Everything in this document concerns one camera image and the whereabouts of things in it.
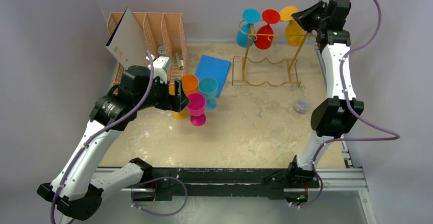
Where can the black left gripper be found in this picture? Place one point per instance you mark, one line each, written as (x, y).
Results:
(175, 102)

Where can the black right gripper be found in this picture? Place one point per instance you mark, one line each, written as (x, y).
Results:
(319, 18)

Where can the yellow front wine glass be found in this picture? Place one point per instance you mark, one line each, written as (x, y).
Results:
(177, 115)

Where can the yellow wine glass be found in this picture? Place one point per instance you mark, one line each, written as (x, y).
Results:
(293, 32)
(177, 115)

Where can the magenta wine glass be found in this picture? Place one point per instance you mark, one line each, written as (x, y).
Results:
(196, 109)

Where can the orange wine glass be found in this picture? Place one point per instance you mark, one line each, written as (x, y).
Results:
(189, 84)

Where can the light blue front wine glass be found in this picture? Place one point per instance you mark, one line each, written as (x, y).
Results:
(208, 87)

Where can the light blue wine glass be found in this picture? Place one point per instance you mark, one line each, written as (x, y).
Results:
(245, 37)
(208, 87)

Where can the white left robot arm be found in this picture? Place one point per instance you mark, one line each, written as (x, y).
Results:
(75, 192)

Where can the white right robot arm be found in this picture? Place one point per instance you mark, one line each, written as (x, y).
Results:
(332, 118)

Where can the red wine glass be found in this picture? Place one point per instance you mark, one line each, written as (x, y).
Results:
(265, 35)

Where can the gold metal wine glass rack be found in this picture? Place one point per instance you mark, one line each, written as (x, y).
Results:
(274, 67)

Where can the light blue rear wine glass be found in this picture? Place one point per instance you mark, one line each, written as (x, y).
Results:
(245, 37)

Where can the blue notebook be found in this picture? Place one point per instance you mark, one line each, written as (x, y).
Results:
(213, 67)

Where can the small jar in organizer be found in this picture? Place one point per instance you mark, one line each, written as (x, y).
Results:
(161, 50)

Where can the pink plastic file organizer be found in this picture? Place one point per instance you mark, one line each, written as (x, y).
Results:
(166, 30)

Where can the grey board in organizer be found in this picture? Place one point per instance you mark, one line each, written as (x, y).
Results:
(127, 41)

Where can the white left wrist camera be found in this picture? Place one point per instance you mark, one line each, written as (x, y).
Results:
(161, 68)

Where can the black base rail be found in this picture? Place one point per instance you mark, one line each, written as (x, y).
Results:
(272, 183)

